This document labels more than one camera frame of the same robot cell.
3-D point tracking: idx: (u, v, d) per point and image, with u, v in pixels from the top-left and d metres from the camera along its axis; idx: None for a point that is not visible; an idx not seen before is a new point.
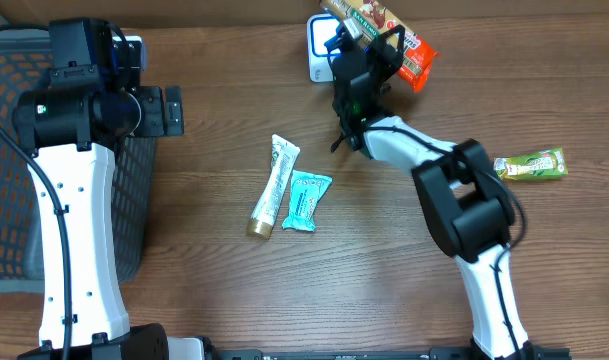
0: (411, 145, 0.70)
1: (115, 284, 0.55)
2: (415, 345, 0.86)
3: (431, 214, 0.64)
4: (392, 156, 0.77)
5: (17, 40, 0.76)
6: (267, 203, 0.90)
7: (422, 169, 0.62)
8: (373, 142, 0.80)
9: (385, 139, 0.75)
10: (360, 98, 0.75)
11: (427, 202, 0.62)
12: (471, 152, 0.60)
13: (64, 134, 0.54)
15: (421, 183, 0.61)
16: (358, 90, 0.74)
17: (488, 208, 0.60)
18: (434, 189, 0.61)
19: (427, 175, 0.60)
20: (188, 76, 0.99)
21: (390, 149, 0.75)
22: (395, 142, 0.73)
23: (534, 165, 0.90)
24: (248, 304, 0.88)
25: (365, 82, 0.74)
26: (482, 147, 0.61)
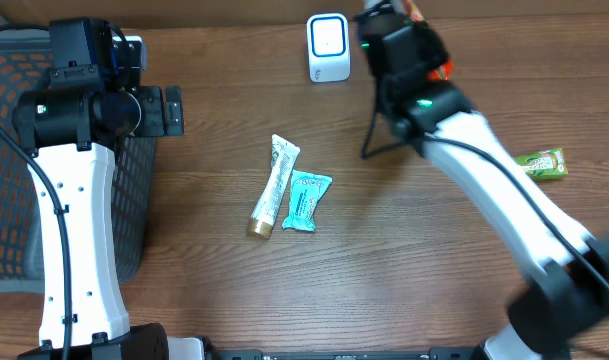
0: (515, 202, 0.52)
1: (115, 284, 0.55)
2: (415, 345, 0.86)
3: (532, 309, 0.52)
4: (462, 181, 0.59)
5: (18, 40, 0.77)
6: (267, 203, 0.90)
7: (546, 274, 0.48)
8: (440, 157, 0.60)
9: (467, 168, 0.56)
10: (398, 65, 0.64)
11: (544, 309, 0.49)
12: (608, 256, 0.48)
13: (64, 134, 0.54)
15: (543, 295, 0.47)
16: (397, 55, 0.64)
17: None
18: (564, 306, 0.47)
19: (554, 288, 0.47)
20: (188, 76, 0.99)
21: (469, 179, 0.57)
22: (488, 184, 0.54)
23: (534, 165, 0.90)
24: (248, 304, 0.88)
25: (404, 43, 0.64)
26: None
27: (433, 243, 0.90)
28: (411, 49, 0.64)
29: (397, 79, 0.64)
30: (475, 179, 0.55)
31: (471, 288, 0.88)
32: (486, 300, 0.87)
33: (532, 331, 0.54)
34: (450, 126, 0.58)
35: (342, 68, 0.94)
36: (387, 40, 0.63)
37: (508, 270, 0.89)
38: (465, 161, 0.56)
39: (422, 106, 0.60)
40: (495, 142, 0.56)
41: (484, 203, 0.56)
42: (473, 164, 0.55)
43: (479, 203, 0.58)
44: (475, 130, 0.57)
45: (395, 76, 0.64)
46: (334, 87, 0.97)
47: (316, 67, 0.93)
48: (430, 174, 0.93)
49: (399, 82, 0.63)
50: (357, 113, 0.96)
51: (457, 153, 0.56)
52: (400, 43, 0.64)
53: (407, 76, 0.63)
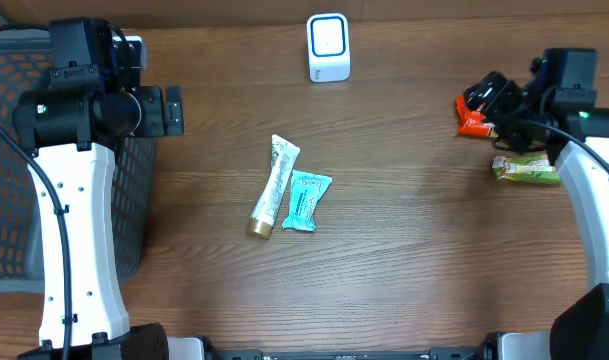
0: None
1: (115, 283, 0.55)
2: (415, 345, 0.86)
3: (576, 325, 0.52)
4: (572, 190, 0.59)
5: (20, 42, 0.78)
6: (267, 202, 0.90)
7: None
8: (566, 165, 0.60)
9: (587, 177, 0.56)
10: (569, 81, 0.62)
11: (589, 321, 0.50)
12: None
13: (65, 134, 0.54)
15: (600, 306, 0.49)
16: (572, 67, 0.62)
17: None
18: None
19: None
20: (188, 76, 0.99)
21: (583, 188, 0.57)
22: (601, 196, 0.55)
23: (533, 166, 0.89)
24: (248, 304, 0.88)
25: (584, 64, 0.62)
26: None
27: (433, 243, 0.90)
28: (585, 70, 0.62)
29: (565, 91, 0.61)
30: (590, 189, 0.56)
31: (471, 289, 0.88)
32: (486, 300, 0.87)
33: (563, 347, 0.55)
34: (598, 141, 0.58)
35: (342, 68, 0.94)
36: (570, 53, 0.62)
37: (507, 270, 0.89)
38: (591, 172, 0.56)
39: (579, 114, 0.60)
40: None
41: (588, 217, 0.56)
42: (596, 177, 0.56)
43: (578, 214, 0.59)
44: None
45: (564, 89, 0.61)
46: (333, 87, 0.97)
47: (316, 68, 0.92)
48: (431, 174, 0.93)
49: (564, 94, 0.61)
50: (357, 113, 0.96)
51: (587, 163, 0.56)
52: (580, 60, 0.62)
53: (575, 93, 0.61)
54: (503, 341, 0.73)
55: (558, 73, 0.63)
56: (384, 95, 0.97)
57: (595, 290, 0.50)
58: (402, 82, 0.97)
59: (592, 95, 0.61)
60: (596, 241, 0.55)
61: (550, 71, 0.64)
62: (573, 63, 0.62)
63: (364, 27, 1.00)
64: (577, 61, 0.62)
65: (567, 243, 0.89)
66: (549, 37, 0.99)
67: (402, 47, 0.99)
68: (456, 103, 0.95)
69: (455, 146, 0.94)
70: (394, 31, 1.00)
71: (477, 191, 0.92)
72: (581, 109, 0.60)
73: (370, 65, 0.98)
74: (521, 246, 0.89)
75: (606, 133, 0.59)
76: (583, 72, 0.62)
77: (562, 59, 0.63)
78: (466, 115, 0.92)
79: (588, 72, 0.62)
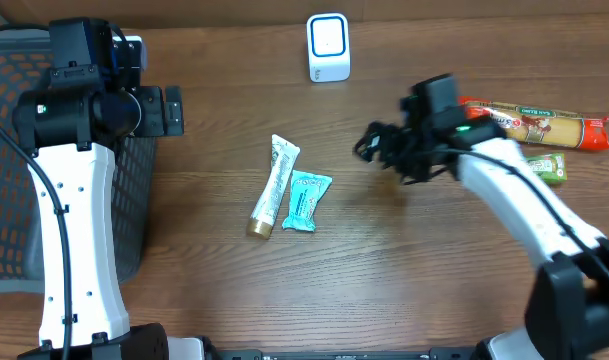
0: (531, 203, 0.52)
1: (115, 283, 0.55)
2: (415, 345, 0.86)
3: (540, 314, 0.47)
4: (488, 196, 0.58)
5: (18, 40, 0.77)
6: (267, 202, 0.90)
7: (553, 263, 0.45)
8: (468, 176, 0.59)
9: (490, 179, 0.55)
10: (438, 106, 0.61)
11: (548, 307, 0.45)
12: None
13: (65, 134, 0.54)
15: (549, 284, 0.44)
16: (438, 95, 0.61)
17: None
18: (568, 297, 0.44)
19: (563, 278, 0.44)
20: (187, 76, 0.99)
21: (492, 189, 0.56)
22: (507, 189, 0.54)
23: (534, 166, 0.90)
24: (248, 304, 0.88)
25: (446, 87, 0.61)
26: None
27: (433, 243, 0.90)
28: (449, 91, 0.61)
29: (439, 118, 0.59)
30: (497, 188, 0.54)
31: (471, 289, 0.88)
32: (486, 300, 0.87)
33: (538, 343, 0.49)
34: (486, 148, 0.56)
35: (342, 68, 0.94)
36: (430, 83, 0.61)
37: (508, 270, 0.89)
38: (490, 173, 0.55)
39: (458, 130, 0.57)
40: (520, 159, 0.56)
41: (510, 215, 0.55)
42: (497, 175, 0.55)
43: (503, 215, 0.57)
44: (505, 149, 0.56)
45: (437, 115, 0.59)
46: (333, 87, 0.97)
47: (316, 68, 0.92)
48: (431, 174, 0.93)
49: (439, 120, 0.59)
50: (357, 113, 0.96)
51: (484, 166, 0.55)
52: (442, 86, 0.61)
53: (449, 114, 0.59)
54: (492, 348, 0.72)
55: (427, 103, 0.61)
56: (384, 95, 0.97)
57: (541, 272, 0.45)
58: (403, 82, 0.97)
59: (464, 110, 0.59)
60: (526, 233, 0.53)
61: (420, 102, 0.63)
62: (437, 91, 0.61)
63: (364, 26, 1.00)
64: (438, 89, 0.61)
65: None
66: (550, 37, 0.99)
67: (403, 47, 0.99)
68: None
69: None
70: (394, 31, 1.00)
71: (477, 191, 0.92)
72: (459, 125, 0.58)
73: (370, 65, 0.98)
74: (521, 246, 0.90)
75: (490, 137, 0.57)
76: (449, 96, 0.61)
77: (425, 91, 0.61)
78: None
79: (452, 93, 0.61)
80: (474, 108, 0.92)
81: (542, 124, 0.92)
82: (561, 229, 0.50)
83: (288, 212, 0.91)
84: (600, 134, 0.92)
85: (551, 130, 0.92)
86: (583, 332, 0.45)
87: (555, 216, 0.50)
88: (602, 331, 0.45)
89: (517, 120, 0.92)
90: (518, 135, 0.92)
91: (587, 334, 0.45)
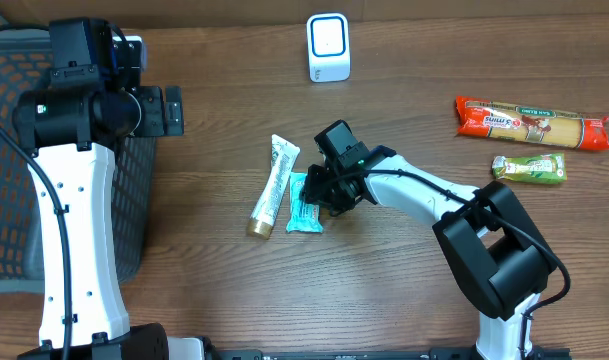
0: (419, 187, 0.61)
1: (115, 283, 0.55)
2: (415, 345, 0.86)
3: (460, 274, 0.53)
4: (398, 203, 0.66)
5: (19, 40, 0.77)
6: (267, 202, 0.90)
7: (443, 221, 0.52)
8: (377, 194, 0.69)
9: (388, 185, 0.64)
10: (340, 148, 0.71)
11: (458, 263, 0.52)
12: (497, 198, 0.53)
13: (64, 134, 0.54)
15: (445, 240, 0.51)
16: (337, 140, 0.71)
17: (526, 258, 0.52)
18: (464, 245, 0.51)
19: (454, 230, 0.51)
20: (188, 76, 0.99)
21: (393, 193, 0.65)
22: (400, 186, 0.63)
23: (533, 166, 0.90)
24: (248, 304, 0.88)
25: (340, 133, 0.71)
26: (509, 190, 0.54)
27: (433, 243, 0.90)
28: (346, 132, 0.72)
29: (344, 158, 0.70)
30: (395, 189, 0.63)
31: None
32: None
33: (476, 301, 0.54)
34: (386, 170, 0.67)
35: (342, 68, 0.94)
36: (327, 133, 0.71)
37: None
38: (386, 182, 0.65)
39: (359, 163, 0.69)
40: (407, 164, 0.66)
41: (412, 208, 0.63)
42: (390, 180, 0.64)
43: (412, 213, 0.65)
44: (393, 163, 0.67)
45: (343, 156, 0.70)
46: (333, 87, 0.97)
47: (316, 68, 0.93)
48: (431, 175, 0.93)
49: (345, 161, 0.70)
50: (357, 113, 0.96)
51: (380, 177, 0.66)
52: (338, 132, 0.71)
53: (351, 153, 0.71)
54: (480, 350, 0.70)
55: (330, 150, 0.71)
56: (384, 95, 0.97)
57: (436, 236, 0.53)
58: (403, 81, 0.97)
59: (362, 147, 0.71)
60: (426, 214, 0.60)
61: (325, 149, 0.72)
62: (336, 137, 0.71)
63: (364, 26, 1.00)
64: (337, 136, 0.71)
65: (568, 242, 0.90)
66: (550, 37, 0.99)
67: (403, 47, 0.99)
68: (456, 103, 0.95)
69: (456, 146, 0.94)
70: (394, 31, 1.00)
71: None
72: (359, 160, 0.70)
73: (371, 65, 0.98)
74: None
75: (383, 159, 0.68)
76: (346, 138, 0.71)
77: (326, 138, 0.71)
78: (466, 115, 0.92)
79: (349, 133, 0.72)
80: (473, 108, 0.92)
81: (542, 124, 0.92)
82: (444, 196, 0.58)
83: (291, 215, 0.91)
84: (600, 134, 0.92)
85: (551, 130, 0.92)
86: (494, 271, 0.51)
87: (438, 189, 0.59)
88: (511, 265, 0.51)
89: (517, 120, 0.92)
90: (518, 136, 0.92)
91: (500, 272, 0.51)
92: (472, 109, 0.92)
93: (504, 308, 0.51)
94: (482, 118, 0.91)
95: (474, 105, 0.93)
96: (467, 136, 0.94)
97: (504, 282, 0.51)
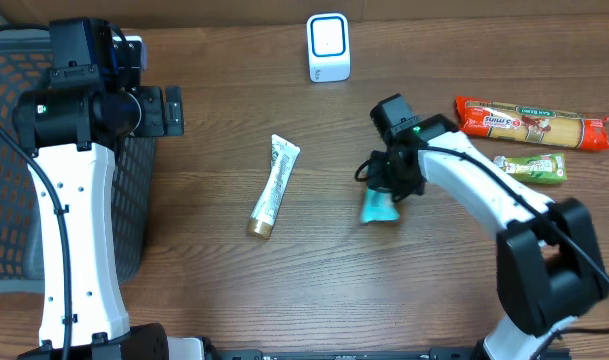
0: (484, 181, 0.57)
1: (115, 283, 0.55)
2: (415, 345, 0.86)
3: (509, 285, 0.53)
4: (448, 185, 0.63)
5: (18, 40, 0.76)
6: (267, 202, 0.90)
7: (508, 229, 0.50)
8: (427, 171, 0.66)
9: (445, 166, 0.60)
10: (395, 119, 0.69)
11: (512, 274, 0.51)
12: (572, 216, 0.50)
13: (65, 134, 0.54)
15: (508, 250, 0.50)
16: (392, 112, 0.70)
17: (578, 281, 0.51)
18: (525, 260, 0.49)
19: (519, 242, 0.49)
20: (188, 76, 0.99)
21: (448, 176, 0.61)
22: (459, 171, 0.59)
23: (533, 166, 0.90)
24: (248, 304, 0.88)
25: (397, 106, 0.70)
26: (586, 209, 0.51)
27: (434, 243, 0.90)
28: (402, 106, 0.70)
29: (396, 127, 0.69)
30: (452, 172, 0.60)
31: (471, 288, 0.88)
32: (486, 300, 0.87)
33: (513, 311, 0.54)
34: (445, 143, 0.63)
35: (342, 68, 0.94)
36: (382, 104, 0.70)
37: None
38: (444, 161, 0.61)
39: (414, 132, 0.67)
40: (469, 147, 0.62)
41: (467, 196, 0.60)
42: (449, 160, 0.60)
43: (463, 200, 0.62)
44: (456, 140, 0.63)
45: (396, 126, 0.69)
46: (333, 87, 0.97)
47: (316, 68, 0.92)
48: None
49: (397, 129, 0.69)
50: (357, 113, 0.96)
51: (438, 156, 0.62)
52: (395, 105, 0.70)
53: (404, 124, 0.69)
54: (487, 347, 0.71)
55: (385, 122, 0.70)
56: (384, 95, 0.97)
57: (498, 241, 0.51)
58: (403, 81, 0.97)
59: (418, 120, 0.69)
60: (485, 211, 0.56)
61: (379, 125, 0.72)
62: (393, 109, 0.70)
63: (364, 26, 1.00)
64: (393, 109, 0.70)
65: None
66: (550, 36, 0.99)
67: (402, 47, 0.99)
68: (456, 103, 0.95)
69: None
70: (394, 31, 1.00)
71: None
72: (414, 128, 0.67)
73: (371, 65, 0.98)
74: None
75: (442, 132, 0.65)
76: (404, 110, 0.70)
77: (383, 111, 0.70)
78: (466, 115, 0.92)
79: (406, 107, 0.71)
80: (473, 108, 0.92)
81: (542, 124, 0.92)
82: (513, 200, 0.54)
83: (302, 217, 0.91)
84: (600, 134, 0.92)
85: (551, 130, 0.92)
86: (545, 290, 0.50)
87: (506, 189, 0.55)
88: (562, 286, 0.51)
89: (517, 120, 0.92)
90: (518, 136, 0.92)
91: (550, 291, 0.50)
92: (471, 109, 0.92)
93: (542, 326, 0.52)
94: (482, 118, 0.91)
95: (473, 105, 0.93)
96: (467, 137, 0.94)
97: (551, 302, 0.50)
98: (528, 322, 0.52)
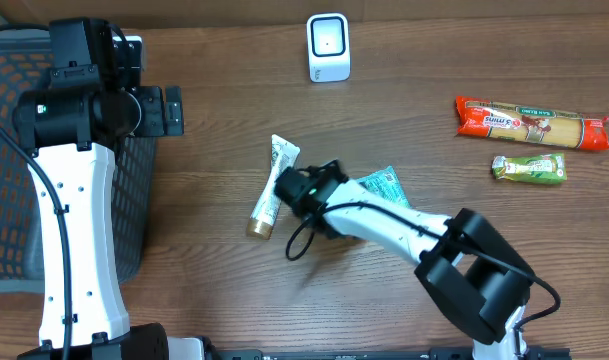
0: (387, 223, 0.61)
1: (115, 283, 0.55)
2: (415, 345, 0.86)
3: (450, 312, 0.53)
4: (363, 234, 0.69)
5: (19, 40, 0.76)
6: (267, 202, 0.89)
7: (424, 266, 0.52)
8: (340, 226, 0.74)
9: (350, 217, 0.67)
10: (294, 189, 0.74)
11: (445, 303, 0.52)
12: (471, 228, 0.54)
13: (65, 134, 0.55)
15: (429, 284, 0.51)
16: (289, 185, 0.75)
17: (508, 282, 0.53)
18: (450, 287, 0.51)
19: (436, 274, 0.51)
20: (188, 76, 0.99)
21: (358, 226, 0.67)
22: (362, 220, 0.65)
23: (533, 166, 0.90)
24: (248, 304, 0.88)
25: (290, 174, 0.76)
26: (481, 217, 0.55)
27: None
28: (294, 173, 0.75)
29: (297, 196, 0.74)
30: (358, 221, 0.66)
31: None
32: None
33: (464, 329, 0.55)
34: (338, 195, 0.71)
35: (342, 68, 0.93)
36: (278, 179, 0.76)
37: None
38: (347, 214, 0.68)
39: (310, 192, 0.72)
40: (364, 193, 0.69)
41: (380, 241, 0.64)
42: (350, 212, 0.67)
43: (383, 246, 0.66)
44: (349, 192, 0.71)
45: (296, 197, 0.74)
46: (333, 87, 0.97)
47: (316, 68, 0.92)
48: (431, 174, 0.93)
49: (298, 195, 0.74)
50: (357, 113, 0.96)
51: (341, 209, 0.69)
52: (288, 175, 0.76)
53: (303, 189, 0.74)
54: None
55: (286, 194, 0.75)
56: (384, 95, 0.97)
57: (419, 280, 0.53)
58: (403, 81, 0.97)
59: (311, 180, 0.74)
60: (399, 249, 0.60)
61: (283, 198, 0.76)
62: (289, 182, 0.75)
63: (364, 26, 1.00)
64: (287, 183, 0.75)
65: (567, 242, 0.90)
66: (550, 37, 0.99)
67: (403, 47, 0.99)
68: (456, 103, 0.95)
69: (456, 145, 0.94)
70: (395, 31, 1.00)
71: (477, 190, 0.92)
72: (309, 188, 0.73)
73: (371, 65, 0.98)
74: (521, 247, 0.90)
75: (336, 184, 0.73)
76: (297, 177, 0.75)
77: (283, 186, 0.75)
78: (466, 115, 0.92)
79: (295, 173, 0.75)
80: (473, 108, 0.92)
81: (542, 124, 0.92)
82: (416, 232, 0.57)
83: None
84: (600, 134, 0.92)
85: (551, 130, 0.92)
86: (481, 303, 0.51)
87: (408, 224, 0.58)
88: (494, 293, 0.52)
89: (517, 120, 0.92)
90: (518, 136, 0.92)
91: (487, 303, 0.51)
92: (471, 109, 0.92)
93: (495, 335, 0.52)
94: (482, 118, 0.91)
95: (473, 105, 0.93)
96: (468, 137, 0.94)
97: (491, 311, 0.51)
98: (483, 337, 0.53)
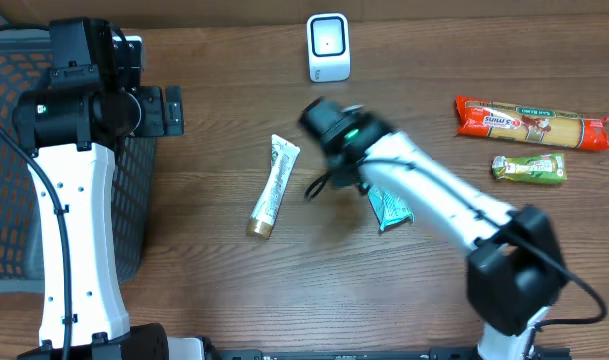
0: (439, 194, 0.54)
1: (115, 283, 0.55)
2: (415, 345, 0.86)
3: (482, 298, 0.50)
4: (397, 193, 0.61)
5: (18, 41, 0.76)
6: (267, 202, 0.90)
7: (479, 251, 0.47)
8: (371, 177, 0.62)
9: (393, 176, 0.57)
10: (325, 122, 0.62)
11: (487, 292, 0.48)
12: (533, 224, 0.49)
13: (65, 134, 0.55)
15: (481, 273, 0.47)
16: (320, 115, 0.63)
17: (545, 281, 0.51)
18: (499, 280, 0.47)
19: (492, 264, 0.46)
20: (188, 76, 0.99)
21: (397, 186, 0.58)
22: (407, 182, 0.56)
23: (533, 166, 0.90)
24: (248, 304, 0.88)
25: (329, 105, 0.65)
26: (545, 214, 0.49)
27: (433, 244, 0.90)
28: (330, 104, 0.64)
29: (328, 132, 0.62)
30: (400, 183, 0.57)
31: None
32: None
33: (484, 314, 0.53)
34: (382, 147, 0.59)
35: (342, 68, 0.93)
36: (307, 111, 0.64)
37: None
38: (391, 171, 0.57)
39: (348, 137, 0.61)
40: (413, 151, 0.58)
41: (418, 205, 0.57)
42: (394, 169, 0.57)
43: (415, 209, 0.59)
44: (397, 146, 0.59)
45: (326, 132, 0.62)
46: (333, 87, 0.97)
47: (316, 68, 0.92)
48: None
49: (332, 135, 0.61)
50: None
51: (383, 165, 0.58)
52: (322, 106, 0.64)
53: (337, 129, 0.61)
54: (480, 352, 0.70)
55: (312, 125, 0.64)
56: (384, 95, 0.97)
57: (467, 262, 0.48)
58: (403, 81, 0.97)
59: (350, 119, 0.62)
60: (442, 225, 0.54)
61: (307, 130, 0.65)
62: (321, 113, 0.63)
63: (364, 26, 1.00)
64: (320, 111, 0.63)
65: (567, 242, 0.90)
66: (550, 37, 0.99)
67: (403, 47, 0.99)
68: (456, 103, 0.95)
69: (455, 145, 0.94)
70: (395, 31, 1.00)
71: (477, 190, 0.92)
72: (346, 132, 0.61)
73: (371, 65, 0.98)
74: None
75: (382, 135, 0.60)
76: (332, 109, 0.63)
77: (312, 116, 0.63)
78: (466, 115, 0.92)
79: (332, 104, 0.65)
80: (473, 108, 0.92)
81: (542, 124, 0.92)
82: (474, 214, 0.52)
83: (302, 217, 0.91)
84: (600, 134, 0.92)
85: (551, 130, 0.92)
86: (517, 298, 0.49)
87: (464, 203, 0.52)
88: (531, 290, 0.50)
89: (517, 120, 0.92)
90: (518, 136, 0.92)
91: (522, 299, 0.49)
92: (470, 109, 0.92)
93: (516, 328, 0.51)
94: (482, 118, 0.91)
95: (473, 105, 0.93)
96: (468, 136, 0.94)
97: (523, 308, 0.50)
98: (504, 326, 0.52)
